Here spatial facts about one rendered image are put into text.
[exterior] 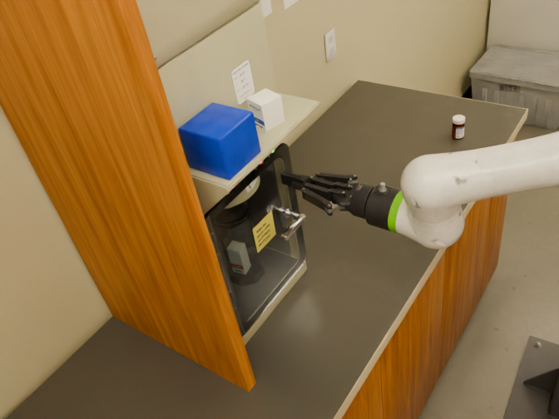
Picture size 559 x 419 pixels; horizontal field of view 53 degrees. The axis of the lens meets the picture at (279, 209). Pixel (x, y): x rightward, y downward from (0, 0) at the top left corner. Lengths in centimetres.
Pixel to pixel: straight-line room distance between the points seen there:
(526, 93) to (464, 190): 279
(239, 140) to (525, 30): 326
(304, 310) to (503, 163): 71
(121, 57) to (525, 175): 69
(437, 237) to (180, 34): 61
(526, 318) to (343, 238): 126
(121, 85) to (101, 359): 88
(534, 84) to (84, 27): 314
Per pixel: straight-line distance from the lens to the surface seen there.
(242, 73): 116
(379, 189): 119
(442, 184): 103
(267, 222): 134
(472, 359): 258
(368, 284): 156
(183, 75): 104
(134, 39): 84
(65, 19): 93
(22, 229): 144
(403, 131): 213
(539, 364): 260
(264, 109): 111
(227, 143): 99
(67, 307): 161
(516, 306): 279
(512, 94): 384
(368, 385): 157
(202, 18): 106
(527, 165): 105
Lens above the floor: 211
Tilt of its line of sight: 40 degrees down
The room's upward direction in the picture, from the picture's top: 11 degrees counter-clockwise
